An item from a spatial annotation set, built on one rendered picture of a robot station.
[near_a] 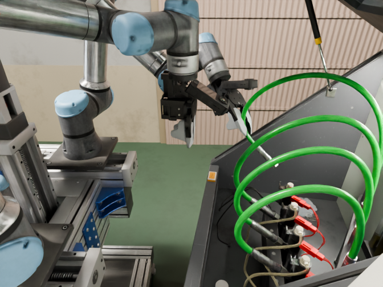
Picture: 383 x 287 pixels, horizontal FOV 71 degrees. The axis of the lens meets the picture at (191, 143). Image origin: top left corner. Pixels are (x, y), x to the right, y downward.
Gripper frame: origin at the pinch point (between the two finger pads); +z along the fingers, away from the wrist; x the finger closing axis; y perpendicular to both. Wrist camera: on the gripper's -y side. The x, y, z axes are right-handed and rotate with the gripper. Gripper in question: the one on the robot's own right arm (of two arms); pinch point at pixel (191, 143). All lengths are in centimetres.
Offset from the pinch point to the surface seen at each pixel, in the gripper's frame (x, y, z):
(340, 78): -4.6, -35.0, -18.9
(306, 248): 18.6, -30.2, 13.8
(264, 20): -211, -29, -9
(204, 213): -2.0, -4.2, 28.3
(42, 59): -180, 186, 28
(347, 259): 24.7, -35.6, 8.1
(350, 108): -31, -50, -1
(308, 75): -7.4, -28.2, -18.5
